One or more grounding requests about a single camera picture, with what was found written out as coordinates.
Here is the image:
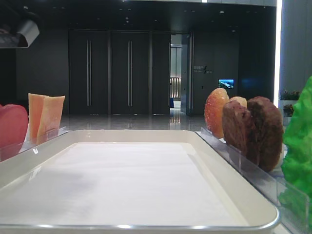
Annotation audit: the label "clear acrylic right rack rail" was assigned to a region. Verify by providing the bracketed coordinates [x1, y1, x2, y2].
[197, 128, 312, 234]

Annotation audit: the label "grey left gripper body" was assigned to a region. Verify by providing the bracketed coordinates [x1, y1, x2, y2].
[0, 19, 39, 48]

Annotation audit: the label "front red tomato slice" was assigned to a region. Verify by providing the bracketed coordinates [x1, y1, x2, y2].
[0, 104, 28, 148]

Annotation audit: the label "rear brown meat patty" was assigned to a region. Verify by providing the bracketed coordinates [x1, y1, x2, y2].
[222, 100, 259, 164]

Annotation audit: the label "brown meat patty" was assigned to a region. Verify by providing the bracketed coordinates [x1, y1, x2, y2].
[247, 96, 283, 172]
[222, 100, 259, 164]

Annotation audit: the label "wall mounted small screen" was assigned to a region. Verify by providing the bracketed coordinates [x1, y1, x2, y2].
[218, 79, 234, 89]

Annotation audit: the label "green lettuce leaf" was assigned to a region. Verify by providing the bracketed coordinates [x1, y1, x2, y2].
[280, 78, 312, 218]

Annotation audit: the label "orange cheese slice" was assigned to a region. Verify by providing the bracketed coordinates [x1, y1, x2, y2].
[28, 93, 47, 143]
[37, 96, 65, 137]

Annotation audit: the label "clear acrylic tomato pusher rack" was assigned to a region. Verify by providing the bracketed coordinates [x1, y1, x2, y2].
[0, 142, 24, 162]

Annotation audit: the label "white rectangular tray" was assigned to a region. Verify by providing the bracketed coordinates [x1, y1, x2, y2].
[0, 130, 280, 234]

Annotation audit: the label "potted plants by window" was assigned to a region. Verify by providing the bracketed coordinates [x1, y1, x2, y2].
[278, 90, 300, 117]

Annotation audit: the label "rear orange cheese slice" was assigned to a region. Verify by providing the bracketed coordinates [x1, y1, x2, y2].
[28, 93, 47, 143]

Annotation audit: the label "front brown meat patty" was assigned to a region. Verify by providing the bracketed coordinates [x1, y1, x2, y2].
[247, 96, 283, 172]

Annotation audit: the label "orange bun top slice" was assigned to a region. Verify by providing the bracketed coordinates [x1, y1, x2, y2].
[204, 88, 229, 138]

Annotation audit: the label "tan bun slice behind patties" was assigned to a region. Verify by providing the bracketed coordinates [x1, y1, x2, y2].
[230, 96, 247, 108]

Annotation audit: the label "front orange cheese slice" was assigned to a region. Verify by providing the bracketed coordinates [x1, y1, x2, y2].
[37, 96, 65, 137]

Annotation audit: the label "clear acrylic cheese pusher rack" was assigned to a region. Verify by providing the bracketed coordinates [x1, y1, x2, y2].
[22, 127, 67, 148]

